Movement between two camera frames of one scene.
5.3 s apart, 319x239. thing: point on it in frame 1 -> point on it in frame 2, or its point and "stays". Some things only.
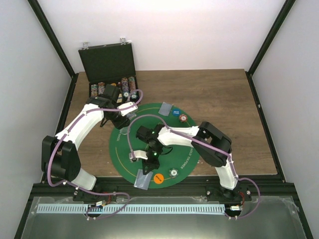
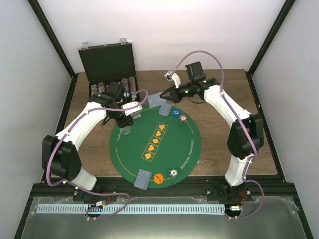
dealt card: (143, 180) stays
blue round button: (176, 112) stays
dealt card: (165, 108) stays
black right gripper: (152, 165) -> (171, 89)
